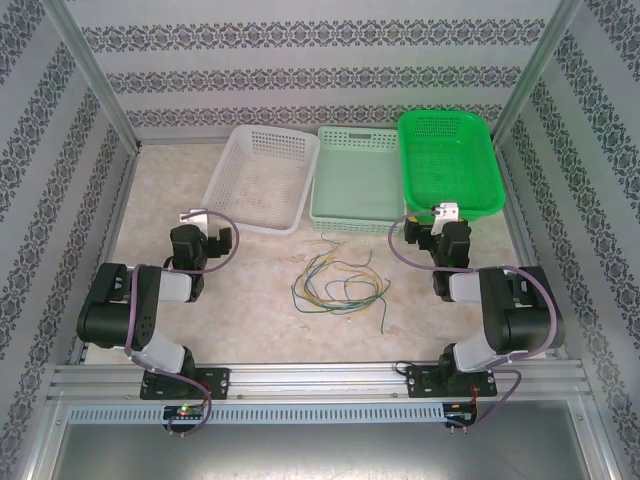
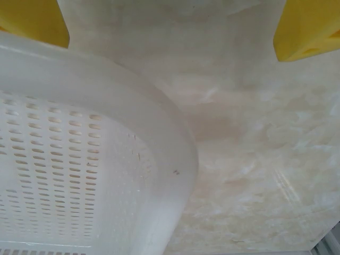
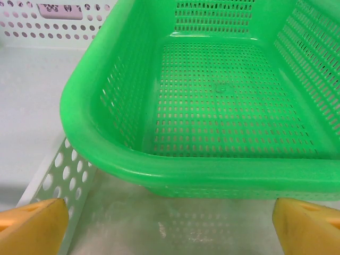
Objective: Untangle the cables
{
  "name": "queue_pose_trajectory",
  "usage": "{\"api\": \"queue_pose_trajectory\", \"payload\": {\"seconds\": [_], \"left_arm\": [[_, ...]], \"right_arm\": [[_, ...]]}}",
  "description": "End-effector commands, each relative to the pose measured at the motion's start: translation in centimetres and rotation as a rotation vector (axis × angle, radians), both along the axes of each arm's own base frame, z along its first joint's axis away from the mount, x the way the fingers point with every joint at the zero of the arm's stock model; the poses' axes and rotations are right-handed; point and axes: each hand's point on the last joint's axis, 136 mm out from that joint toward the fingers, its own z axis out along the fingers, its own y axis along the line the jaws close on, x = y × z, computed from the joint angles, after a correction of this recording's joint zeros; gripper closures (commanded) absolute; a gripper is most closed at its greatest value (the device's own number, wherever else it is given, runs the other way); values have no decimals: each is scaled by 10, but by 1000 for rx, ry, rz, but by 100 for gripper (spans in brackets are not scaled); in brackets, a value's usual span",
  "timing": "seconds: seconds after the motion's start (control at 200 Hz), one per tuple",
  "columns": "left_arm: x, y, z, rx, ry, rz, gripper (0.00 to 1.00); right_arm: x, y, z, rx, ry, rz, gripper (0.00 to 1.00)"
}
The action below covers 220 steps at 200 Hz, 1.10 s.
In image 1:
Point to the right aluminium frame post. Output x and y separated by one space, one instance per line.
537 70

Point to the bright green plastic basket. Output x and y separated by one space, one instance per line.
450 165

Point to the circuit board with green light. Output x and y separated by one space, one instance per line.
185 411

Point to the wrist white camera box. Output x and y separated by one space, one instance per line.
446 211
197 220

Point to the aluminium frame post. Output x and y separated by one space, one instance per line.
90 70
537 70

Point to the left aluminium frame post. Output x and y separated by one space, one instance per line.
90 70

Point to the white plastic mesh basket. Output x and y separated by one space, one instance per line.
260 180

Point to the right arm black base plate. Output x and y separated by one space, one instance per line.
417 382

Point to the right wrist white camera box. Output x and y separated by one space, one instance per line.
446 211

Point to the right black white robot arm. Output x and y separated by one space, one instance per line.
500 300

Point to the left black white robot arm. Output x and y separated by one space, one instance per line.
170 287

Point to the aluminium table side rail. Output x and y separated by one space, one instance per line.
112 225
515 200

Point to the small dark circuit board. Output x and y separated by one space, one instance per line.
460 417

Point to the pale green plastic basket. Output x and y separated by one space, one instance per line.
355 180

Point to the grey metal front panel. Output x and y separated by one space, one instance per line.
320 450

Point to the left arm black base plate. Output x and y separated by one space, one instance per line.
220 382

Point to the aluminium mounting rail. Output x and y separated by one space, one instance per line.
320 380

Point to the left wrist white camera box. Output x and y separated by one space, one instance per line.
197 220

